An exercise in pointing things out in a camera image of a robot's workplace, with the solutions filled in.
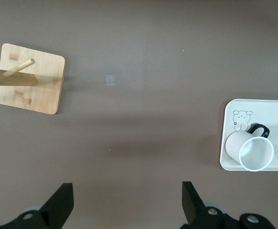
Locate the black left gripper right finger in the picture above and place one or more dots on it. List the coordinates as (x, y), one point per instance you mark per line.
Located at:
(194, 210)

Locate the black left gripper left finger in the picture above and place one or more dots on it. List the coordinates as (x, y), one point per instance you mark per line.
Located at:
(57, 210)

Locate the small clear tape piece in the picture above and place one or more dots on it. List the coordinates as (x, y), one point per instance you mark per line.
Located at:
(110, 80)

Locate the wooden mug tree stand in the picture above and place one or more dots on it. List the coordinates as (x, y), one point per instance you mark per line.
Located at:
(41, 95)

